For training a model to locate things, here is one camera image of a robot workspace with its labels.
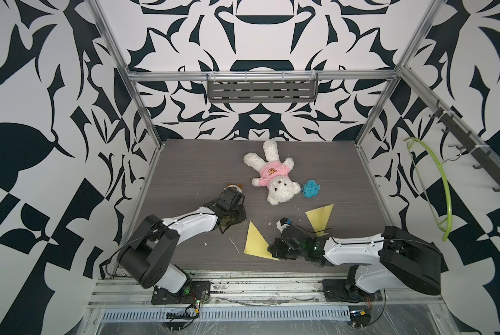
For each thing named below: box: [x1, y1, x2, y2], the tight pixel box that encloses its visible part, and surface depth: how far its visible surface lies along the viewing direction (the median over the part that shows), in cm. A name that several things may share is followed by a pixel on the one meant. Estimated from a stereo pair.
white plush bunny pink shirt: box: [243, 139, 301, 206], surface depth 100 cm
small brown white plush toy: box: [226, 182, 244, 193], surface depth 101 cm
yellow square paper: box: [305, 203, 334, 237], surface depth 94 cm
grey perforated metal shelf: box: [206, 70, 320, 104], surface depth 96 cm
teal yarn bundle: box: [301, 179, 321, 198], surface depth 101 cm
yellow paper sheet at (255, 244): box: [243, 219, 281, 262], surface depth 87 cm
